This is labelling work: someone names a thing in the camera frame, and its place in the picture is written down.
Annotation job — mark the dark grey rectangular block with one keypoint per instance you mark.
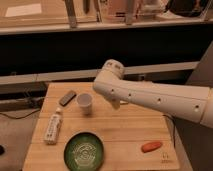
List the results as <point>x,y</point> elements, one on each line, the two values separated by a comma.
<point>67,98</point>

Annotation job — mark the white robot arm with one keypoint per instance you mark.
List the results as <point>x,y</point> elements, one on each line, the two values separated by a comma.
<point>193,103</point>

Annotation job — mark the white squeeze bottle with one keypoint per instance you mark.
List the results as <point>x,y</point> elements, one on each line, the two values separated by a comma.
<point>53,128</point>

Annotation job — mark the orange carrot toy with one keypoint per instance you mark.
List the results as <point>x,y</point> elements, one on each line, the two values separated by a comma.
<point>151,146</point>

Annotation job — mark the wooden table with logo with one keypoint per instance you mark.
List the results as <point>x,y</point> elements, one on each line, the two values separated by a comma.
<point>122,131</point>

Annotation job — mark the green round plate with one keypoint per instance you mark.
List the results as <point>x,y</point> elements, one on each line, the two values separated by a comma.
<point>84,152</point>

